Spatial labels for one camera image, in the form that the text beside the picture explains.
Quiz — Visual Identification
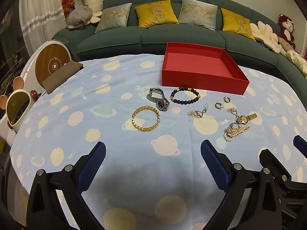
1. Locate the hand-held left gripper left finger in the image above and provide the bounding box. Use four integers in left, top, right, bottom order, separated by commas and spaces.
26, 141, 106, 230

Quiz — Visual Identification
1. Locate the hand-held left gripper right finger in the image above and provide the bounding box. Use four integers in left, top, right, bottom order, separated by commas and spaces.
201, 139, 282, 230

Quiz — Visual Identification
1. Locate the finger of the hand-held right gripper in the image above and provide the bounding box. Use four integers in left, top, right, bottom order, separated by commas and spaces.
294, 135, 307, 150
259, 149, 292, 185

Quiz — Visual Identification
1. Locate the gold wristwatch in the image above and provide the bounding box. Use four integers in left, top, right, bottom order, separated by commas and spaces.
235, 113, 258, 125

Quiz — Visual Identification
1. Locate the silver flower dangle earring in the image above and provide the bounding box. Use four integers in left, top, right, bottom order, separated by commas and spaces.
187, 103, 210, 119
226, 107, 239, 119

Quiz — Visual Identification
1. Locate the gold chain bangle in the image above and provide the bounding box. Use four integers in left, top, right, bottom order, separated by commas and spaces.
131, 106, 160, 132

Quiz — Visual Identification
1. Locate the black bead bracelet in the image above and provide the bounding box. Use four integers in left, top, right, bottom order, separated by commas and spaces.
170, 87, 201, 104

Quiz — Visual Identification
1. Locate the silver wristwatch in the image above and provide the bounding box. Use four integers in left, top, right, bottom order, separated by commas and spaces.
146, 87, 170, 112

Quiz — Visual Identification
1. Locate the red cardboard box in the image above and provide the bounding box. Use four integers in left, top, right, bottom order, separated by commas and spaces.
161, 42, 250, 97

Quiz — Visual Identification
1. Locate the blue planet print tablecloth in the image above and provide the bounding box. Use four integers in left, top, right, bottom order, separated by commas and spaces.
7, 54, 307, 230

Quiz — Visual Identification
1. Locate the cream folded blanket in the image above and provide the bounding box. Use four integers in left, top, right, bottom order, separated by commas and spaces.
283, 49, 307, 78

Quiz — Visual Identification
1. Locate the white mouse-ear gadget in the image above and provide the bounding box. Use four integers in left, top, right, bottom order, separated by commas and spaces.
0, 77, 40, 146

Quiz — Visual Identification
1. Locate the white flower cushion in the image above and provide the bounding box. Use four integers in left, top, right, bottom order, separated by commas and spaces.
249, 21, 282, 53

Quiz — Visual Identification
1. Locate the red monkey plush toy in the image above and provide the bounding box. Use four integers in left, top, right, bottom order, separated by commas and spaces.
278, 14, 296, 49

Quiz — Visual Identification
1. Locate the white machine with wooden disc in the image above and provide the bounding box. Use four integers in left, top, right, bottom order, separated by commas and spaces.
19, 41, 72, 96

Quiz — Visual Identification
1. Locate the yellow embroidered cushion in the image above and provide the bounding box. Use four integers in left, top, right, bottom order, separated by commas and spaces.
221, 8, 256, 41
135, 0, 180, 28

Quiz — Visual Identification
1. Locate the green sofa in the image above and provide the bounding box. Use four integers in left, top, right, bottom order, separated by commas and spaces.
51, 0, 307, 96

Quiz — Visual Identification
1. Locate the grey embroidered cushion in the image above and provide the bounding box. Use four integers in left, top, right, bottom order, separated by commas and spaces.
95, 3, 132, 34
178, 0, 218, 31

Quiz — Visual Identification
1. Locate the grey pig plush toy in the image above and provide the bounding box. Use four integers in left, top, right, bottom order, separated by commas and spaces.
65, 5, 101, 31

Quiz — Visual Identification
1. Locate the white curtain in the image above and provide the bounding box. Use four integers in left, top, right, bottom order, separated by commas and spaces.
19, 0, 66, 55

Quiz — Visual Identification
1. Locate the red curtain bow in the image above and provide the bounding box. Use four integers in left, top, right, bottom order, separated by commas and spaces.
62, 0, 76, 12

